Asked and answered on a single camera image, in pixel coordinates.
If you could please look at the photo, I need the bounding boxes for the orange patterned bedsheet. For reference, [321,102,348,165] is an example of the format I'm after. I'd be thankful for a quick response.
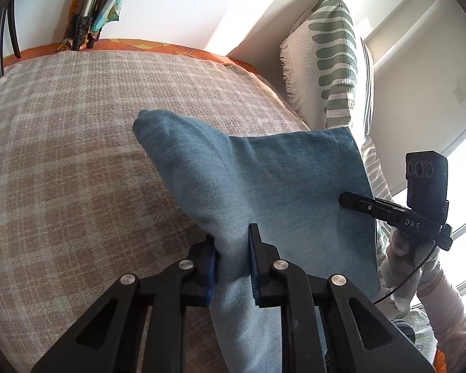
[0,38,263,82]

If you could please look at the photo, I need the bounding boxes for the pale patterned cloth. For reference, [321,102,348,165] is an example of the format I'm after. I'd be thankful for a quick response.
[390,307,447,373]

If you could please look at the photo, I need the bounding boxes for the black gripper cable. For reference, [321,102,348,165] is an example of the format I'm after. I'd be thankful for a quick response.
[373,239,440,306]

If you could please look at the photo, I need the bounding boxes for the light blue denim pants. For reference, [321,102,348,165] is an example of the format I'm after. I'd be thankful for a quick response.
[133,109,381,373]

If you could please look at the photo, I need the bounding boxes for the green leaf patterned pillow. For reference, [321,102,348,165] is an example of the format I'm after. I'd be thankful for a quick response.
[280,0,397,276]

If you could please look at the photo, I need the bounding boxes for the beige checked blanket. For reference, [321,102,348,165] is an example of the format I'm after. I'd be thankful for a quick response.
[0,50,311,373]

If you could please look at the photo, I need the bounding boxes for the white window frame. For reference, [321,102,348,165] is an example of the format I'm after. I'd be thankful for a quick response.
[357,0,466,311]

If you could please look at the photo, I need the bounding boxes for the person's right hand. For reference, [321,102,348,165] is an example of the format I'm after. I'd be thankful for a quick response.
[381,227,443,311]

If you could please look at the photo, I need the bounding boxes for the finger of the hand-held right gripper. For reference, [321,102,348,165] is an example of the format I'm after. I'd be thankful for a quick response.
[339,191,408,224]

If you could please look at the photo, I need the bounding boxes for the black cables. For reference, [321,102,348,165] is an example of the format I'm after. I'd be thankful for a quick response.
[0,0,22,78]

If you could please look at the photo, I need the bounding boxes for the colourful tied scarf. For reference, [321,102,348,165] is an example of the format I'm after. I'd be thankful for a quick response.
[87,0,140,49]

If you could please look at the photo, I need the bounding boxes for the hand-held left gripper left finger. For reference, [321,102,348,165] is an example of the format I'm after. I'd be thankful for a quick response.
[30,234,219,373]

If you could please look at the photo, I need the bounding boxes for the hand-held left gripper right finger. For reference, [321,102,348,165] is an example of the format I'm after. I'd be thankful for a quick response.
[248,223,436,373]

